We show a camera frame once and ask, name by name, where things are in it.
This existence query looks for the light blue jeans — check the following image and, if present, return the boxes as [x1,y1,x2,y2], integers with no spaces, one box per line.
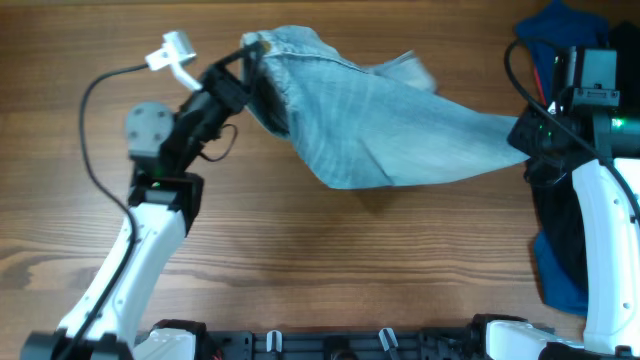
[241,25,528,190]

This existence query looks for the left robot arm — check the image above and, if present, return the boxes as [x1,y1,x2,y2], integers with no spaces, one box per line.
[20,32,269,359]

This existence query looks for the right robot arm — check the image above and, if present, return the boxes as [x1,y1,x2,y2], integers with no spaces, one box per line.
[472,47,639,359]

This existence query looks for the black garment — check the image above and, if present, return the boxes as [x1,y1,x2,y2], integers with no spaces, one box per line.
[532,21,639,296]

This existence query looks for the dark blue garment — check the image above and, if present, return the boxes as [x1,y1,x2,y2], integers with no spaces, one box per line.
[515,0,609,104]

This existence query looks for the right black cable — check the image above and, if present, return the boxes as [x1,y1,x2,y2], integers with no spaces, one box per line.
[503,38,640,221]

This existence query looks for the black cable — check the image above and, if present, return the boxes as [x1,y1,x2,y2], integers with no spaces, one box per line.
[503,38,640,221]
[54,63,151,360]

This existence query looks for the left black cable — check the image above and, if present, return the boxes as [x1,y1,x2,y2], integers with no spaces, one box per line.
[54,63,151,360]

